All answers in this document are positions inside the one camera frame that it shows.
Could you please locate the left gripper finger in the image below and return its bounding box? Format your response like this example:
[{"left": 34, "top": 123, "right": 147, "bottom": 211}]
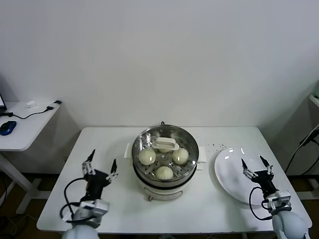
[
  {"left": 105, "top": 159, "right": 118, "bottom": 181},
  {"left": 81, "top": 149, "right": 96, "bottom": 175}
]

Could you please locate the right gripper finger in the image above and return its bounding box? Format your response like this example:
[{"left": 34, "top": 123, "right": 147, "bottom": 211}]
[
  {"left": 241, "top": 159, "right": 257, "bottom": 179},
  {"left": 259, "top": 156, "right": 274, "bottom": 175}
]

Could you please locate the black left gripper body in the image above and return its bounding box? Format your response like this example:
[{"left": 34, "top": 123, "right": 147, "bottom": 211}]
[{"left": 83, "top": 169, "right": 112, "bottom": 200}]

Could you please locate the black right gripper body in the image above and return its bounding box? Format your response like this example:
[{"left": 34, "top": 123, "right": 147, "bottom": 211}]
[{"left": 254, "top": 170, "right": 280, "bottom": 198}]

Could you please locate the white electric steamer pot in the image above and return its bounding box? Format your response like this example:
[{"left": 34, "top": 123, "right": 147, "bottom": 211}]
[{"left": 124, "top": 143, "right": 207, "bottom": 202}]

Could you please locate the perforated steel steamer basket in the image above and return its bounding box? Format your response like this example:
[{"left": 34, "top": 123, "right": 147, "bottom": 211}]
[{"left": 131, "top": 125, "right": 200, "bottom": 186}]

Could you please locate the large white plate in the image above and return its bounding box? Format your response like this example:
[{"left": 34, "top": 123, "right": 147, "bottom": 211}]
[{"left": 214, "top": 148, "right": 275, "bottom": 205}]

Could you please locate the white side desk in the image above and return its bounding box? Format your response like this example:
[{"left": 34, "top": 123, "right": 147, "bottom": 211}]
[{"left": 0, "top": 100, "right": 63, "bottom": 215}]

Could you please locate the white background shelf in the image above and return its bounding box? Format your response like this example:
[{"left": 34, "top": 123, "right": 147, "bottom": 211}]
[{"left": 308, "top": 93, "right": 319, "bottom": 109}]

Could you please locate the blue computer mouse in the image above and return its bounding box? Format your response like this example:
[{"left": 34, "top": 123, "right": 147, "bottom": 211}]
[{"left": 0, "top": 120, "right": 17, "bottom": 136}]

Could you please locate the dark laptop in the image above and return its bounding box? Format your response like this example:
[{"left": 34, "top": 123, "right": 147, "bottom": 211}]
[{"left": 0, "top": 74, "right": 8, "bottom": 116}]

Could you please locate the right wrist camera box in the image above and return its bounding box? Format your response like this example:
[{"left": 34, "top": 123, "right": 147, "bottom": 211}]
[{"left": 261, "top": 190, "right": 293, "bottom": 212}]

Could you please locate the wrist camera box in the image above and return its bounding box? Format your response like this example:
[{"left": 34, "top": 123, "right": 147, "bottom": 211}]
[
  {"left": 79, "top": 199, "right": 111, "bottom": 215},
  {"left": 261, "top": 190, "right": 293, "bottom": 212}
]

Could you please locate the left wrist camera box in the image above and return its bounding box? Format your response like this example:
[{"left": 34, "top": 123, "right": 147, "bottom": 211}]
[{"left": 79, "top": 199, "right": 111, "bottom": 215}]

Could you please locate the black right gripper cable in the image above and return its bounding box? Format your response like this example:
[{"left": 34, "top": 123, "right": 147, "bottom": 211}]
[{"left": 249, "top": 186, "right": 274, "bottom": 221}]

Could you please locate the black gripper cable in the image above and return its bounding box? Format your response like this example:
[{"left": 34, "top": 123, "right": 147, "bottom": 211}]
[
  {"left": 249, "top": 186, "right": 274, "bottom": 221},
  {"left": 59, "top": 178, "right": 88, "bottom": 223}
]

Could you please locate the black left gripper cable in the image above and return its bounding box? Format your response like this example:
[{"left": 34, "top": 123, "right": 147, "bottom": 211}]
[{"left": 59, "top": 178, "right": 88, "bottom": 223}]

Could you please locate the black cable with adapter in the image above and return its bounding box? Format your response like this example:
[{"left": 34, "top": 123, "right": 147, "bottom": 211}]
[{"left": 0, "top": 100, "right": 62, "bottom": 120}]

